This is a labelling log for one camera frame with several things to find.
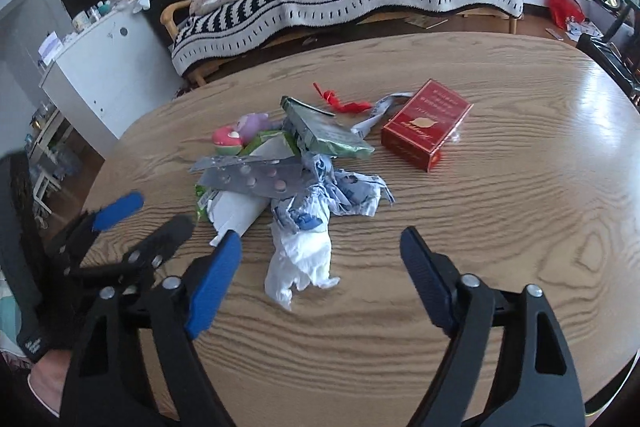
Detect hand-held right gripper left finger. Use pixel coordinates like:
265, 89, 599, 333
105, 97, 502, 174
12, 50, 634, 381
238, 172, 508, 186
59, 229, 244, 427

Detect row of small bottles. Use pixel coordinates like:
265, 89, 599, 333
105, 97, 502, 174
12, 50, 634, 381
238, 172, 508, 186
71, 1, 117, 34

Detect white tissue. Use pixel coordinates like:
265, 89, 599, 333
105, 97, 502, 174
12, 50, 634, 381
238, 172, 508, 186
263, 221, 343, 312

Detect silver foil wrapper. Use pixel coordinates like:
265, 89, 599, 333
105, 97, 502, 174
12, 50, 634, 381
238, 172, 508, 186
350, 92, 416, 138

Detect red plastic bag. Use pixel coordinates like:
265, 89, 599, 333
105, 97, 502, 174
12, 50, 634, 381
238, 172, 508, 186
547, 0, 586, 31

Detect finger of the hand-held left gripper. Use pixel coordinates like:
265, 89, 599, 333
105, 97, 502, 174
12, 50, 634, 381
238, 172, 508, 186
69, 214, 196, 290
49, 191, 145, 275

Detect pink purple plush toy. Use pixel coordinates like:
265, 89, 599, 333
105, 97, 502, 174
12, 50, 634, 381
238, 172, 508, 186
212, 111, 274, 156

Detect silver pill blister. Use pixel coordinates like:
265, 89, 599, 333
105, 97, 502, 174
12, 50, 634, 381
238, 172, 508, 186
188, 155, 314, 198

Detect white shelf rack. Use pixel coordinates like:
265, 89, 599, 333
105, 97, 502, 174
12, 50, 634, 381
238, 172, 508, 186
24, 106, 84, 219

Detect black speaker box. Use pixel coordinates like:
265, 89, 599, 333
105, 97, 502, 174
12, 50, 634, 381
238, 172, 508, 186
142, 0, 194, 51

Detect white cabinet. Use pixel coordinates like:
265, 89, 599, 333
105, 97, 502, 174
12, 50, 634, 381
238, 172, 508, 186
39, 8, 174, 144

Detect red string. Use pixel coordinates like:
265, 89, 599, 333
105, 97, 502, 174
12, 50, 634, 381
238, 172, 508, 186
312, 82, 374, 114

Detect green foil packet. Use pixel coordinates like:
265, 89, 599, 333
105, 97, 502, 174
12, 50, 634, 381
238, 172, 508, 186
279, 95, 376, 158

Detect black chair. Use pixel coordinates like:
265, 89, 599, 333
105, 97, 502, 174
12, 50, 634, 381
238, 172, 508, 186
576, 0, 640, 108

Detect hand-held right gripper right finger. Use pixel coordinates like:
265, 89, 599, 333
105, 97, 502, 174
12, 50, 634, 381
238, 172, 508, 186
399, 226, 587, 427

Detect blue white bag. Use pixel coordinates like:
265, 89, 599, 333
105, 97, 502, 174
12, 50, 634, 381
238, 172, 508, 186
269, 154, 396, 234

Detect papers on floor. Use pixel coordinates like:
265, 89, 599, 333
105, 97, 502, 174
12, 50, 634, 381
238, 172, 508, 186
564, 18, 604, 44

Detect person's left forearm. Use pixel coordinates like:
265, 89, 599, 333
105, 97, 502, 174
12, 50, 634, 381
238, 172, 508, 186
27, 349, 71, 412

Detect red cardboard box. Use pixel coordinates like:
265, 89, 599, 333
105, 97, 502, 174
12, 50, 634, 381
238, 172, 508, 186
380, 79, 475, 173

